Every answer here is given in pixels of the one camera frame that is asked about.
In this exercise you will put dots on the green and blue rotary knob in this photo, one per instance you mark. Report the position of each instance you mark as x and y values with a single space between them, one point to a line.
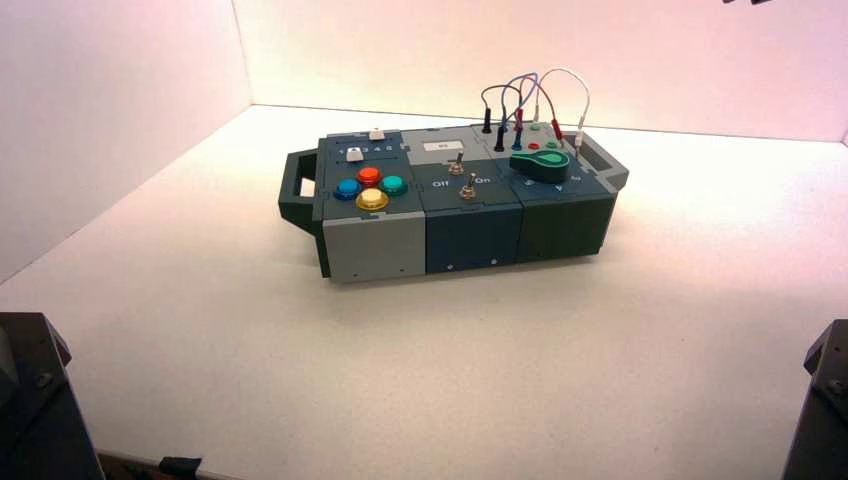
540 167

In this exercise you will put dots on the grey and blue control box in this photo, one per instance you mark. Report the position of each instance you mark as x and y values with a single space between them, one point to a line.
371 245

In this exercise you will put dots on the metal toggle switch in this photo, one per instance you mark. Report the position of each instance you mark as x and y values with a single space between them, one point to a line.
468 191
456 166

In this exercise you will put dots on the yellow round push button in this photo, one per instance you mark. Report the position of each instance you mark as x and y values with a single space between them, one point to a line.
372 199

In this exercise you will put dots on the white rectangular label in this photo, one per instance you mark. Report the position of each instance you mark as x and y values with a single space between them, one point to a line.
442 146

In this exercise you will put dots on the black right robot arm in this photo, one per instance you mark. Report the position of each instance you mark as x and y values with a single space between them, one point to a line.
818 424

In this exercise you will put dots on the blue round push button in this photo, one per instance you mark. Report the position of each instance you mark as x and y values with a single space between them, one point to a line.
347 189

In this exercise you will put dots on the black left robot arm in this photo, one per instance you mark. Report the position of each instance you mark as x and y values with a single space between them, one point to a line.
40 411

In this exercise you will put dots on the red round push button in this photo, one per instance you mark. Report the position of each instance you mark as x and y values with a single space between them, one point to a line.
369 176

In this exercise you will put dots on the teal round push button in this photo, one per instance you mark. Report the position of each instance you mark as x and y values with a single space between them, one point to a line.
393 185

